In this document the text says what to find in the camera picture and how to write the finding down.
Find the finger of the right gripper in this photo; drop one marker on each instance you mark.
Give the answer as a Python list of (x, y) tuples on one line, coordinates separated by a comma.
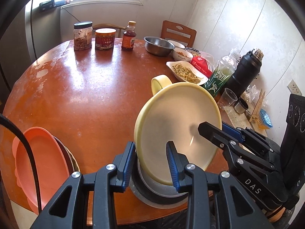
[(230, 144), (257, 143)]

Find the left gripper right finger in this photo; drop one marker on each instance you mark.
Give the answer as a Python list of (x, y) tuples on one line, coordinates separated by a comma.
[(214, 200)]

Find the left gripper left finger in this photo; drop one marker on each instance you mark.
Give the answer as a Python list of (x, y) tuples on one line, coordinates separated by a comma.
[(68, 206)]

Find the salmon pink plastic plate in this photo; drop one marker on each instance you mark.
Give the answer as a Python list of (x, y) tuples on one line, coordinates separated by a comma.
[(50, 162)]

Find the steel bowl wide rim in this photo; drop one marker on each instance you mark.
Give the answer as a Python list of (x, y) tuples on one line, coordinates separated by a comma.
[(153, 200)]

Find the yellow enamel bowl with handle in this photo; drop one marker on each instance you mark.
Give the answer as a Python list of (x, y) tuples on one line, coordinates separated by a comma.
[(174, 113)]

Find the steel bowl small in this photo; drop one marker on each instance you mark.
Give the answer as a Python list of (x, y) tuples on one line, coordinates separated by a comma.
[(165, 191)]

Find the paper sheet on table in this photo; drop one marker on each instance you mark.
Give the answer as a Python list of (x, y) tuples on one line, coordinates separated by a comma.
[(240, 120)]

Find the wooden clothespins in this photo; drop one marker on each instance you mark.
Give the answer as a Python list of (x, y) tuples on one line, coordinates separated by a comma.
[(256, 111)]

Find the steel thermos cap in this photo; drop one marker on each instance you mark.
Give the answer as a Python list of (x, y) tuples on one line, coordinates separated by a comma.
[(240, 106)]

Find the clear plastic cup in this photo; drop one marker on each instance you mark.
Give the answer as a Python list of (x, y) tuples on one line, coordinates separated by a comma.
[(227, 98)]

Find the black thermos flask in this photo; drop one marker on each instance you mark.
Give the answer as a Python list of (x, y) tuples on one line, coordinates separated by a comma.
[(247, 70)]

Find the green label plastic bottle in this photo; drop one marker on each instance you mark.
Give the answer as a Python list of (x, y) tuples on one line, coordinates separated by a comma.
[(225, 68)]

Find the red tissue pack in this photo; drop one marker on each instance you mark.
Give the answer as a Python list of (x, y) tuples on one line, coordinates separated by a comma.
[(202, 65)]

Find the white dish with noodles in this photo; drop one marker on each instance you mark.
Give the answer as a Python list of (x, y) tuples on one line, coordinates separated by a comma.
[(185, 72)]

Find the white ceramic bowl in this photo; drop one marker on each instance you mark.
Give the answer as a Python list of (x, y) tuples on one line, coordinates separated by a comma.
[(181, 54)]

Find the steel bowl far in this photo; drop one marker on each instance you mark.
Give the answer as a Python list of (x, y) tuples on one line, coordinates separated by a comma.
[(158, 46)]

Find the wooden chair far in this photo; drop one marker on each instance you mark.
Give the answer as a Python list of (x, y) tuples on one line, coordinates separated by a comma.
[(178, 32)]

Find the brown sauce bottle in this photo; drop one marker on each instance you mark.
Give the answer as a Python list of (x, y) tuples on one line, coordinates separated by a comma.
[(129, 37)]

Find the red jar orange lid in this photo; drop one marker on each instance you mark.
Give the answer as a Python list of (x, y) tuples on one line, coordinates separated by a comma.
[(104, 39)]

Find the clear jar black lid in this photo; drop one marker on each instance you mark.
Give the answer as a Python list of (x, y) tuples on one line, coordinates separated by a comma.
[(82, 35)]

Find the grey refrigerator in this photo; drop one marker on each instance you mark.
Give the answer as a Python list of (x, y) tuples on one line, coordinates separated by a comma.
[(31, 34)]

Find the black device on sill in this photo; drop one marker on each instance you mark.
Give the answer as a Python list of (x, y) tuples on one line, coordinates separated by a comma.
[(45, 6)]

